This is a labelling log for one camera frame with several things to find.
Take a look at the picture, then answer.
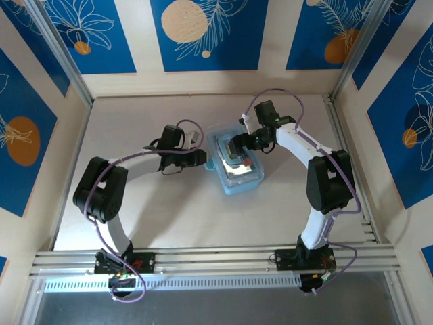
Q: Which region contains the blue plastic tool box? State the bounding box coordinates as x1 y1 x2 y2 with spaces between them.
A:
204 123 265 196

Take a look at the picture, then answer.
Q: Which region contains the small black controller box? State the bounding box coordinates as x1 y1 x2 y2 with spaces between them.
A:
108 274 138 293
300 272 334 293

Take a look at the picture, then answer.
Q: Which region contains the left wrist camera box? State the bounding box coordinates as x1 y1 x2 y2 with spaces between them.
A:
184 130 204 148

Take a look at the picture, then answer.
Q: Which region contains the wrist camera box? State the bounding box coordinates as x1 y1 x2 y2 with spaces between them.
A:
238 113 254 135
184 130 204 148

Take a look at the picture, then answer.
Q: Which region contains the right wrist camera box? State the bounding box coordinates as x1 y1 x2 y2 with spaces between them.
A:
238 113 254 135

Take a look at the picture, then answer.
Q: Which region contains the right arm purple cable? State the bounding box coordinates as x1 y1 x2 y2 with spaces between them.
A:
242 87 360 295

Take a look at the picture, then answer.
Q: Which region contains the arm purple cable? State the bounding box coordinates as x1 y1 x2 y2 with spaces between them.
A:
84 118 204 303
242 87 360 295

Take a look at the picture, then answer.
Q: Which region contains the aluminium side rail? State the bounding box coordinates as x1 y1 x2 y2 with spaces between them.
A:
323 94 380 243

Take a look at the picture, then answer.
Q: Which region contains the aluminium front rail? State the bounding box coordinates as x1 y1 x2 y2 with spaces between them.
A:
29 243 402 280

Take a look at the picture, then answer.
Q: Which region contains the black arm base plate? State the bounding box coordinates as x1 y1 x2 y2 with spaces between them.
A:
93 251 156 274
274 248 338 272

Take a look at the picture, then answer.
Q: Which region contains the aluminium corner post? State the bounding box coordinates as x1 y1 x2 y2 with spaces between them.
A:
25 0 95 108
328 0 393 102

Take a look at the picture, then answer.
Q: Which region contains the slotted white cable duct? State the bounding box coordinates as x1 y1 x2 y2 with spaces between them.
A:
43 273 302 293

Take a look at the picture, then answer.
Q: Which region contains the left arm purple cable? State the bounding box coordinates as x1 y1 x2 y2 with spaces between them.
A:
84 118 204 303

